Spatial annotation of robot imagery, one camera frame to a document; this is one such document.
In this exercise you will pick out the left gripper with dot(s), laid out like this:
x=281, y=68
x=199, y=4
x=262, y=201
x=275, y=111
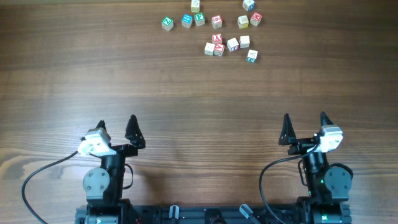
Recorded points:
x=123, y=149

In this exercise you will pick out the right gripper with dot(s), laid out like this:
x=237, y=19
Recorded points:
x=303, y=148

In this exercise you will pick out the yellow sided wooden block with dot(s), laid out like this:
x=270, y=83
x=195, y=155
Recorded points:
x=243, y=22

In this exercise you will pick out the red Y letter block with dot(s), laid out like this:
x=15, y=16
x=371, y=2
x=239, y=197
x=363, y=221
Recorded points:
x=217, y=39

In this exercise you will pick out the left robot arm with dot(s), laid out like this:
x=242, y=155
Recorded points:
x=104, y=185

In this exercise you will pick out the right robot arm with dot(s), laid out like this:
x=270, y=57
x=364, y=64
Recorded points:
x=328, y=184

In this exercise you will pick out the green sided wooden block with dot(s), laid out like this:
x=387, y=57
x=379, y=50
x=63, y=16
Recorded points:
x=252, y=56

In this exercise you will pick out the plain wooden block right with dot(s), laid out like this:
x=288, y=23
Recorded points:
x=244, y=41

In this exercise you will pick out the plain wooden block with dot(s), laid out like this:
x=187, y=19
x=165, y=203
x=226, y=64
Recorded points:
x=244, y=41
x=209, y=49

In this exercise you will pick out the green Z letter block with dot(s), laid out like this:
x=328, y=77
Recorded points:
x=167, y=23

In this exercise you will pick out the red A letter block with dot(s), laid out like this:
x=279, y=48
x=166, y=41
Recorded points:
x=219, y=49

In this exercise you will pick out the red M letter block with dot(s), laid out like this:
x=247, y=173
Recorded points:
x=256, y=18

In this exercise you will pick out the plain wooden block left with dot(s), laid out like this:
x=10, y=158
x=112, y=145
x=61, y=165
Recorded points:
x=209, y=49

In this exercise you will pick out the blue letter block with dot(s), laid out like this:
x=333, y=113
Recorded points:
x=187, y=21

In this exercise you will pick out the blue sided top block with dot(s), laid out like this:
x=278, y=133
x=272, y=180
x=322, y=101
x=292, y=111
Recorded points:
x=248, y=5

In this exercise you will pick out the green F letter block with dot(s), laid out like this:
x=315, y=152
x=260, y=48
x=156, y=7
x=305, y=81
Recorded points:
x=199, y=19

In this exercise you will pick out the red 6 letter block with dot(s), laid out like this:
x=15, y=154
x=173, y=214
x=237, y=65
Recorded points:
x=216, y=21

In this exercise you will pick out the yellow top letter block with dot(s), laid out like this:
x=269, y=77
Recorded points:
x=195, y=6

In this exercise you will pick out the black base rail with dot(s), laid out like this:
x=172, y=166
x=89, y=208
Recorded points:
x=287, y=213

